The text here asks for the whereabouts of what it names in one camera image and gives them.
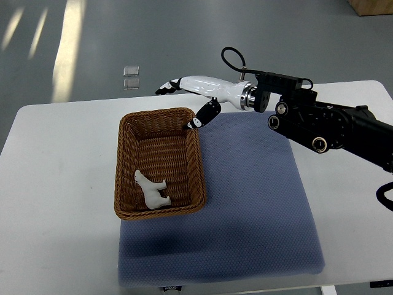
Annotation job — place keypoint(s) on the brown wicker basket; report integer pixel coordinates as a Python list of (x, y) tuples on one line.
[(156, 144)]

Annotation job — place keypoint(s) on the metal floor plate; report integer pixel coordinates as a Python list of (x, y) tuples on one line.
[(131, 83), (131, 71)]

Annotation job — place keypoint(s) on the white bear figurine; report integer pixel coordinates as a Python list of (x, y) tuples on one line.
[(151, 191)]

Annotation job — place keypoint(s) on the black table control panel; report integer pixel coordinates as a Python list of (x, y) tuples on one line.
[(381, 284)]

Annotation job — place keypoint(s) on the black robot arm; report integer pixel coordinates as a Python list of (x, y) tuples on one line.
[(321, 126)]

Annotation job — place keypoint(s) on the upper metal floor plate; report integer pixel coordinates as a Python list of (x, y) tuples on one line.
[(131, 71)]

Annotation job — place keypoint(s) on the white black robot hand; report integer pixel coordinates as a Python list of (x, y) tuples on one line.
[(218, 91)]

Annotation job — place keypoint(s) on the lower metal floor plate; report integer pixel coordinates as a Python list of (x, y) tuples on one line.
[(131, 83)]

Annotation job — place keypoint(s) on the wooden box corner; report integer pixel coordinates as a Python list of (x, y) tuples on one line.
[(371, 7)]

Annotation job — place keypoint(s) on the blue padded mat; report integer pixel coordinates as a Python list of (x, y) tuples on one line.
[(256, 222)]

